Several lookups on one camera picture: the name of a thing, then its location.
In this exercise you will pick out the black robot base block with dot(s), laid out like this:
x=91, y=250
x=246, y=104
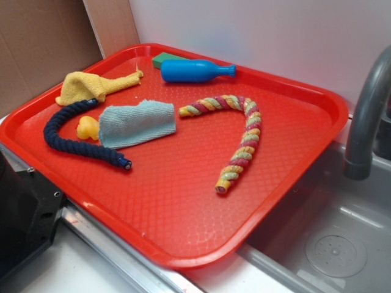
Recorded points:
x=31, y=206

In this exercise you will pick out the red plastic tray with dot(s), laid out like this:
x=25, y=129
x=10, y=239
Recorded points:
x=166, y=206

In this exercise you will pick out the light blue cloth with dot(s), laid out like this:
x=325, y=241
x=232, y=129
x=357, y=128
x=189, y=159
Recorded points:
x=127, y=126

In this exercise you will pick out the blue plastic bottle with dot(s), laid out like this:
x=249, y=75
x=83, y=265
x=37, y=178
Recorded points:
x=194, y=71

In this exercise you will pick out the green foam block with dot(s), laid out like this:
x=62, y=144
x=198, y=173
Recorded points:
x=170, y=59

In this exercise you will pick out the yellow rubber duck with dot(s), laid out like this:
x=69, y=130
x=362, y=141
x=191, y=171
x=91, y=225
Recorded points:
x=87, y=128

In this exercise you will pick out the yellow cloth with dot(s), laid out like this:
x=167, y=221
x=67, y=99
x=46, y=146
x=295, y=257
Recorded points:
x=79, y=86

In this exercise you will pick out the grey faucet spout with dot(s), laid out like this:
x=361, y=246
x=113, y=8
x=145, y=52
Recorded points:
x=369, y=132

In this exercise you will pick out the grey plastic sink basin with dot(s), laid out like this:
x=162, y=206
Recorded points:
x=328, y=233

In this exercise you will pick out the brown cardboard panel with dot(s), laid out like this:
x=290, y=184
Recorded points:
x=42, y=41

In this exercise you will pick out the silver metal rail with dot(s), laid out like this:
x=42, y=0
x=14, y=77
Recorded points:
x=139, y=272

